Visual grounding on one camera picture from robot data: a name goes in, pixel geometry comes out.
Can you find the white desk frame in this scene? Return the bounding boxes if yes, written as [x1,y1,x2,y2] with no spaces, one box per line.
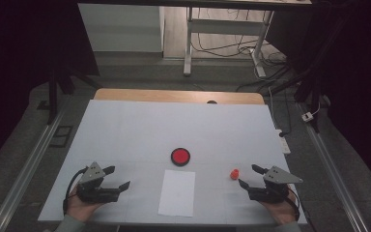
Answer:
[183,6,275,79]

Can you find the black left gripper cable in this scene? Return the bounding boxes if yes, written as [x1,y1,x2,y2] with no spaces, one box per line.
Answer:
[62,165,90,217]

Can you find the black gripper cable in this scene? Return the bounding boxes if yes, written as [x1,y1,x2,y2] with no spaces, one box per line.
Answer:
[285,187,301,222]
[62,165,90,217]

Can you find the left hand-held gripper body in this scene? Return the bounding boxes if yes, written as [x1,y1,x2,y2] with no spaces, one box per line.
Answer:
[75,160,121,205]

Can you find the black tripod stand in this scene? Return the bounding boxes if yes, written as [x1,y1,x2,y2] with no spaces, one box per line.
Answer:
[45,62,104,126]
[269,61,329,133]

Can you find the white table cover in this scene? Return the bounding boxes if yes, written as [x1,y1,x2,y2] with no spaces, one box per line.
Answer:
[37,99,308,225]

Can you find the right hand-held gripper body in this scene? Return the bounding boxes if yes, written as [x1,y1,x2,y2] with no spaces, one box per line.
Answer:
[246,164,304,205]

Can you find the white paper sheet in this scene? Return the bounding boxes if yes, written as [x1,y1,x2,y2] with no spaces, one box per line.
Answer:
[157,169,197,218]

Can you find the round red ink pad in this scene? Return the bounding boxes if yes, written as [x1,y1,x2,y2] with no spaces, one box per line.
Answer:
[170,147,192,167]

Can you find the person's right hand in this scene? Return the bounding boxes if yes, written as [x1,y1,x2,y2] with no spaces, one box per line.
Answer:
[260,188,301,226]

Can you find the black floor cables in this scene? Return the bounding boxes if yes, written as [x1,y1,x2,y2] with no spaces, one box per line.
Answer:
[190,8,299,93]

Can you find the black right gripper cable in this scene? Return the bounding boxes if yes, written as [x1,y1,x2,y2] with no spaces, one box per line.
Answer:
[285,187,301,222]

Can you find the white cabinet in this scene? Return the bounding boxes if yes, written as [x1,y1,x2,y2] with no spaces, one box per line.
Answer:
[77,3,165,53]

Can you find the metal floor rail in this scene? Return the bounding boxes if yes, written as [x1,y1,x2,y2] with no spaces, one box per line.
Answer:
[0,96,71,232]
[297,101,371,232]

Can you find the small white adapter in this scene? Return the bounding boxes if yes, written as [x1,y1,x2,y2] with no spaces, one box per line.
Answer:
[300,111,315,123]

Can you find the white power strip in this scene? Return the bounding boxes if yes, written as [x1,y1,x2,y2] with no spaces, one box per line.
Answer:
[275,128,292,156]

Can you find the person's left hand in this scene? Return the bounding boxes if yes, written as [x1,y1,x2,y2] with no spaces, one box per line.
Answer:
[65,186,106,224]

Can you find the black curtain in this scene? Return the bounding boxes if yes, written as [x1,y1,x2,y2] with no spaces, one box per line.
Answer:
[0,0,101,177]
[265,0,371,197]

